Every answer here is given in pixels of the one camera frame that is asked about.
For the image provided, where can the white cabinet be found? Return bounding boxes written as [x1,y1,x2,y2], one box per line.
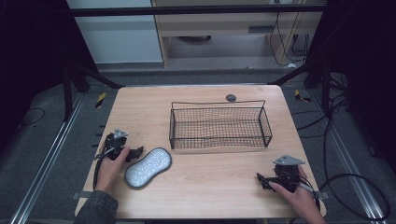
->
[65,0,164,65]

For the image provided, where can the aluminium floor rail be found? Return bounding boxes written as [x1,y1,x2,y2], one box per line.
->
[307,90,387,224]
[8,92,86,224]

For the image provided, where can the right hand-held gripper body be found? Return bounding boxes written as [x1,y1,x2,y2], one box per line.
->
[270,154,307,194]

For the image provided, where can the person's right hand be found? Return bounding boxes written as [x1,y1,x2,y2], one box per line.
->
[268,165,329,224]

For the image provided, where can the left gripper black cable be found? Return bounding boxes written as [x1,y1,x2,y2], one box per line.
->
[92,147,116,191]

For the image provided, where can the grey oval sponge pad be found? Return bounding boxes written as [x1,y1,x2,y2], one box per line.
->
[123,147,173,190]

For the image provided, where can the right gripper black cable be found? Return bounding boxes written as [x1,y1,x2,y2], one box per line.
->
[298,175,322,213]

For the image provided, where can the black looped floor cable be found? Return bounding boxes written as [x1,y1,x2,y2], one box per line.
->
[318,92,391,222]

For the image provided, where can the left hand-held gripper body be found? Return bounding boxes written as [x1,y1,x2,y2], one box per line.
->
[103,128,131,161]

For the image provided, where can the black horizontal frame bar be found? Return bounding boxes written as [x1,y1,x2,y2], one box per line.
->
[68,4,327,18]

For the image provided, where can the light wooden desk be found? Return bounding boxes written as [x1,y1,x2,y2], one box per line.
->
[150,0,328,69]

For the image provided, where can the thin black floor cable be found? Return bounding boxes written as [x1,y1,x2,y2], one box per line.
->
[19,107,46,127]

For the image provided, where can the black wire mesh basket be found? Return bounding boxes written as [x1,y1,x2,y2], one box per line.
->
[168,99,274,150]

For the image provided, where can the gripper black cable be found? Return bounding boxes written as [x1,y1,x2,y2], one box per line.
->
[92,147,116,191]
[298,175,322,213]

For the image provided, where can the black cables under desk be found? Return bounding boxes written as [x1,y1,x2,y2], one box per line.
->
[268,12,312,67]

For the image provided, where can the yellow black striped tape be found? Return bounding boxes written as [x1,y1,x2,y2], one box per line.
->
[294,89,312,104]
[94,91,107,109]

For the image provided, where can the person's left hand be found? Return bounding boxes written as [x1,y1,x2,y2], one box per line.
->
[94,147,131,194]

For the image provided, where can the black metal stand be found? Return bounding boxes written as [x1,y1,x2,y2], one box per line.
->
[61,59,125,123]
[268,55,332,113]

